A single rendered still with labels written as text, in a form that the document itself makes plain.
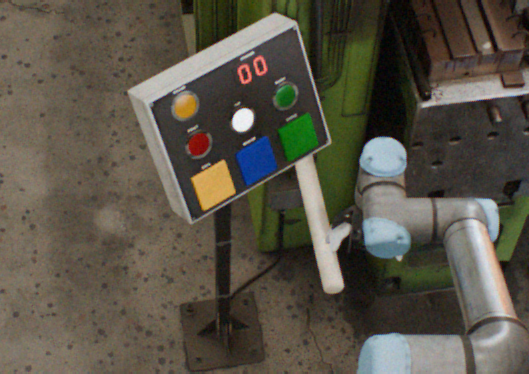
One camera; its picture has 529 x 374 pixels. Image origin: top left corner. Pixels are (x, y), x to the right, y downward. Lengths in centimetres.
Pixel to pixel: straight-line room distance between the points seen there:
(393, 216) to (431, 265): 126
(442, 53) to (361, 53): 22
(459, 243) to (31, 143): 194
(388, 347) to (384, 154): 46
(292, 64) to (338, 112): 56
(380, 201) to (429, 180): 83
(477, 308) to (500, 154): 105
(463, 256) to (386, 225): 15
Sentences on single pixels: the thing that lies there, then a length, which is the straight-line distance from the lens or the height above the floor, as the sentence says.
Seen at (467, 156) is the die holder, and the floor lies 69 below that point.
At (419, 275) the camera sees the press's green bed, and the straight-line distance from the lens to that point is 325.
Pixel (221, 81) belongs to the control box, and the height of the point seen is 117.
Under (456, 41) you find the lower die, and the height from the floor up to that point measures 99.
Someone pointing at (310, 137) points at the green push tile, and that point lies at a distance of 237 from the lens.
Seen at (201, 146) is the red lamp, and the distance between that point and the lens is 225.
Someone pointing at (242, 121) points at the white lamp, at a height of 109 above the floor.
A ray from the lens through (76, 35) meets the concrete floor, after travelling 384.
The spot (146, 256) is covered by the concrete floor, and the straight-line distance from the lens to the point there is 337.
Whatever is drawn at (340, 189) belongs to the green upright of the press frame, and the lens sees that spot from 315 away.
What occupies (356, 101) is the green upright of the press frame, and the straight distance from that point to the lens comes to 284.
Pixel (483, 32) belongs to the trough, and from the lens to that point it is 260.
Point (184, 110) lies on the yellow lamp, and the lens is 221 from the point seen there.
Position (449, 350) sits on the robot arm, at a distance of 166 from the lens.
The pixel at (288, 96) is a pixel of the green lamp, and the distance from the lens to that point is 231.
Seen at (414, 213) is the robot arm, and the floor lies 127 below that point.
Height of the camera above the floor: 295
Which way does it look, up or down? 57 degrees down
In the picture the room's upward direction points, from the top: straight up
